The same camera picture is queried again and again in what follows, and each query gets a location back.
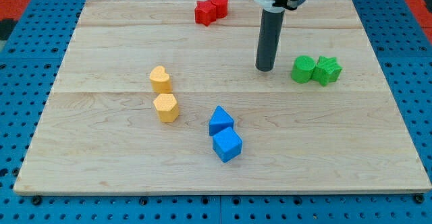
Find yellow hexagon block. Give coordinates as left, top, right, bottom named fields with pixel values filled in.
left=153, top=94, right=180, bottom=123

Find wooden board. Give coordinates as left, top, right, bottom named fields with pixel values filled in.
left=13, top=0, right=431, bottom=196

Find blue triangle block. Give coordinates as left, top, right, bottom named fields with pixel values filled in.
left=209, top=105, right=234, bottom=136

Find blue cube block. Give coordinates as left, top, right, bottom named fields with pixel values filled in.
left=213, top=128, right=243, bottom=163

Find yellow heart block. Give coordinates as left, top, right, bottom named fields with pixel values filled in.
left=149, top=65, right=172, bottom=94

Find red star block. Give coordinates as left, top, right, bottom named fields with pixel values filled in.
left=194, top=0, right=217, bottom=26

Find green cylinder block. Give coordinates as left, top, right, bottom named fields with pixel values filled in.
left=291, top=55, right=316, bottom=84

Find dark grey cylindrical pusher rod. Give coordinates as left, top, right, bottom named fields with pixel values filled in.
left=255, top=10, right=285, bottom=72

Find red cylinder block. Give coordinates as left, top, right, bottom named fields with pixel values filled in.
left=211, top=0, right=228, bottom=18

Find green star block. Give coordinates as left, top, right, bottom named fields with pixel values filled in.
left=311, top=56, right=343, bottom=86

